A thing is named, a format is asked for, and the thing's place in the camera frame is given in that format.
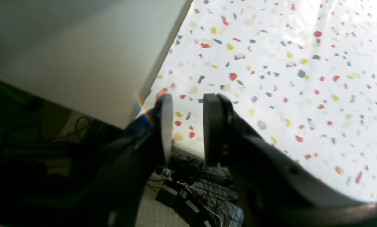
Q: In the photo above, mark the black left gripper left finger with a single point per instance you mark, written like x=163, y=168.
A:
x=105, y=189

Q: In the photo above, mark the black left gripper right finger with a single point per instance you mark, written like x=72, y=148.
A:
x=273, y=190

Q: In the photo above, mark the white power strip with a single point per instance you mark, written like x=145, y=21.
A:
x=201, y=180

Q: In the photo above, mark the terrazzo pattern tablecloth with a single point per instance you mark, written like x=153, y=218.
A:
x=303, y=73

